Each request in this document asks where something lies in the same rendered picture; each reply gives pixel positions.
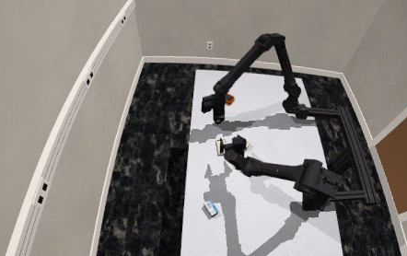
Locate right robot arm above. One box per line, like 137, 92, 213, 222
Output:
201, 33, 301, 115

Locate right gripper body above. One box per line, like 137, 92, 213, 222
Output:
214, 107, 225, 120

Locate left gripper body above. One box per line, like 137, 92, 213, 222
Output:
220, 143, 247, 154

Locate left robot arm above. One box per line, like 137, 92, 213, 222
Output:
224, 136, 343, 211

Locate orange digital multimeter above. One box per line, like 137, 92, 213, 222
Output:
226, 94, 235, 105

